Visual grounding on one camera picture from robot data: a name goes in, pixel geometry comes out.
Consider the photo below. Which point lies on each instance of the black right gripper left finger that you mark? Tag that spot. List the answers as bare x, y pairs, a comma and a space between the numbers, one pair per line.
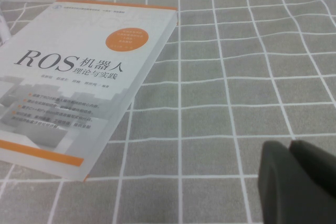
288, 195

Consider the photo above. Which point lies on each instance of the grey checked tablecloth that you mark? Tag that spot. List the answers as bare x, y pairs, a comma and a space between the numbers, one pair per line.
236, 77

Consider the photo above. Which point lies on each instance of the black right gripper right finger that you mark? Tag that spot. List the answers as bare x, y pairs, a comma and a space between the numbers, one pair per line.
317, 161

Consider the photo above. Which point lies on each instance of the white orange ROS book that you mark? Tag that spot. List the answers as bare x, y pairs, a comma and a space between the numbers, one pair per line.
78, 77

